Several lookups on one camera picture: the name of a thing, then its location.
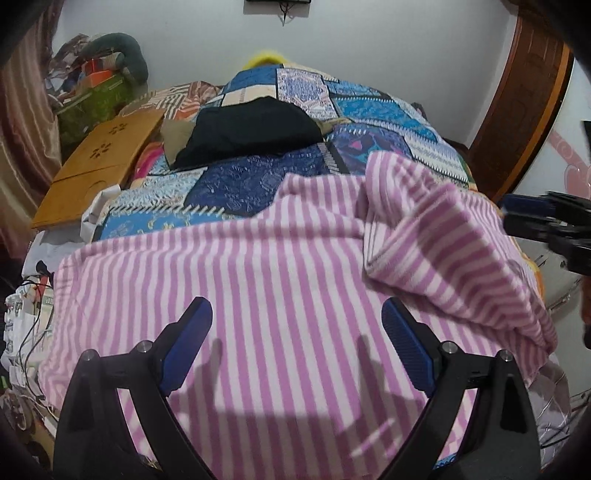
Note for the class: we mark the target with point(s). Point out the striped brown curtain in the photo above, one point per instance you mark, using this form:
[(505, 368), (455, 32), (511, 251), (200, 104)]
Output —
[(30, 151)]

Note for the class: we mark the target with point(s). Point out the green patterned storage box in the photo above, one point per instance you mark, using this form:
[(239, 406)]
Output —
[(97, 105)]

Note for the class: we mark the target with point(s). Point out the orange striped blanket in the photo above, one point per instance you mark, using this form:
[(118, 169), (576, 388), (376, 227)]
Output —
[(180, 102)]

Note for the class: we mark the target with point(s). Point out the pink striped fleece pants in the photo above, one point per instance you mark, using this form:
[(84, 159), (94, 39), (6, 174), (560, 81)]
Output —
[(297, 377)]

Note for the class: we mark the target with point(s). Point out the brown wooden door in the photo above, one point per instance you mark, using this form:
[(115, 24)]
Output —
[(526, 103)]

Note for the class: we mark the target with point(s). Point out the grey-green neck pillow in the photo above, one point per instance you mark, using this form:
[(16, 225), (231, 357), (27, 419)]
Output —
[(118, 52)]

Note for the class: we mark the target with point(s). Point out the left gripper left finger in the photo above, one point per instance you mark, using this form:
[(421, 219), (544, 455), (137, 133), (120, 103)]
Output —
[(93, 440)]

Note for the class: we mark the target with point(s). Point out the small black wall monitor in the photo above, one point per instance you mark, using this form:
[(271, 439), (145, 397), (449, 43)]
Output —
[(305, 2)]

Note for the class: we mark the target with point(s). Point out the blue patchwork bed quilt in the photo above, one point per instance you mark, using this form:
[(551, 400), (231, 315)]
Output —
[(160, 198)]

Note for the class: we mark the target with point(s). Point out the person's right hand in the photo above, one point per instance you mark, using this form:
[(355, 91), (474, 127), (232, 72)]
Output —
[(586, 300)]

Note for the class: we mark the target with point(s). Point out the bamboo lap desk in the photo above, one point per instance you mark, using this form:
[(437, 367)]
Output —
[(105, 158)]

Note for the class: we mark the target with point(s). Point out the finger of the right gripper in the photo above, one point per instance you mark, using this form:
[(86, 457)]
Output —
[(524, 205), (528, 227)]

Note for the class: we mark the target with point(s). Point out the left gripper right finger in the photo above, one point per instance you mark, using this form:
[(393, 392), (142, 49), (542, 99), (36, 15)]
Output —
[(500, 440)]

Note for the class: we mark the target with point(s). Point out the yellow curved bed headboard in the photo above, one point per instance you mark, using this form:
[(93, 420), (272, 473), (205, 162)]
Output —
[(264, 58)]

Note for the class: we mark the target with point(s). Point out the folded black garment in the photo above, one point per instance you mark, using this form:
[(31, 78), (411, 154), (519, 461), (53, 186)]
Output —
[(263, 126)]

